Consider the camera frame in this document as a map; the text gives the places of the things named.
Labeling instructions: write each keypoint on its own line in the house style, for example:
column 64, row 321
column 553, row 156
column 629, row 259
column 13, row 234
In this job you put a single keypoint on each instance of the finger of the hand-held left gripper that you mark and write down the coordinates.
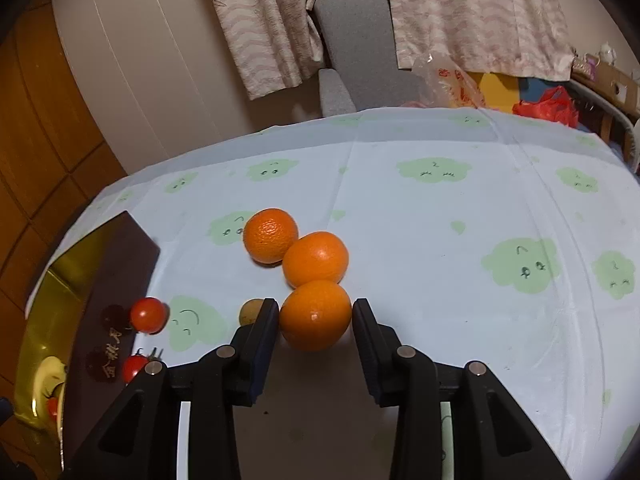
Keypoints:
column 5, row 411

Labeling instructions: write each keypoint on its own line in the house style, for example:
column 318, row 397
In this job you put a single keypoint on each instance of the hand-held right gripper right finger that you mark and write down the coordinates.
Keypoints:
column 372, row 355

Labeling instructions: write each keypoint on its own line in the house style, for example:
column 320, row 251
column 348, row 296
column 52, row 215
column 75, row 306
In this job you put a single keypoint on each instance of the orange mandarin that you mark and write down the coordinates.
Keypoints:
column 316, row 259
column 270, row 235
column 315, row 316

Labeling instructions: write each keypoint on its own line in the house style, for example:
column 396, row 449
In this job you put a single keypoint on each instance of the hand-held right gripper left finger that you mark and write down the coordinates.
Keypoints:
column 260, row 355

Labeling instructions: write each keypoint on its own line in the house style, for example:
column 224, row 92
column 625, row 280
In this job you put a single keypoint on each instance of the small tan round fruit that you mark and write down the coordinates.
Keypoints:
column 248, row 311

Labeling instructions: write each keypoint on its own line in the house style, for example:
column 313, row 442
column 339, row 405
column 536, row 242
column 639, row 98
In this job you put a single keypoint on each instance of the clear orange printed plastic bag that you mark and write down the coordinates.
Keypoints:
column 450, row 85

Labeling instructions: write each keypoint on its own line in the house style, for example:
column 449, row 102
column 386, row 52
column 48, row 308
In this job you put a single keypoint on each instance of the red plastic bag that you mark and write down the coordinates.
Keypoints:
column 547, row 107

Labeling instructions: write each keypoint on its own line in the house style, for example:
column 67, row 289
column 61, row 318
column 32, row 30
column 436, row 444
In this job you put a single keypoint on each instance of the cardboard box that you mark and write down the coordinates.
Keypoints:
column 610, row 80

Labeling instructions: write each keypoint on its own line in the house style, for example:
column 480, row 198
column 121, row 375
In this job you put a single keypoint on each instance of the white tablecloth with green print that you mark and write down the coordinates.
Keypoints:
column 450, row 240

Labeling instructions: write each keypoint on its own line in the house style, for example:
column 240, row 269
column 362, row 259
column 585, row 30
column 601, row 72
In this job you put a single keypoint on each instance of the gold square tin box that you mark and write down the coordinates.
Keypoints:
column 100, row 270

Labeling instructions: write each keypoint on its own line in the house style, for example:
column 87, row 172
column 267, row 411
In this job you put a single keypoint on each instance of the grey chair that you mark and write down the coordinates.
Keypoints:
column 355, row 35

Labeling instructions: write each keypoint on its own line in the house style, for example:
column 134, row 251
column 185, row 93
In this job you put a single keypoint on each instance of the patterned pink curtain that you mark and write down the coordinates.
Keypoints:
column 270, row 25

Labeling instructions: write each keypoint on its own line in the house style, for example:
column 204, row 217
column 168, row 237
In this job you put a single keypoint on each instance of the yellow box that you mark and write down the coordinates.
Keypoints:
column 497, row 91

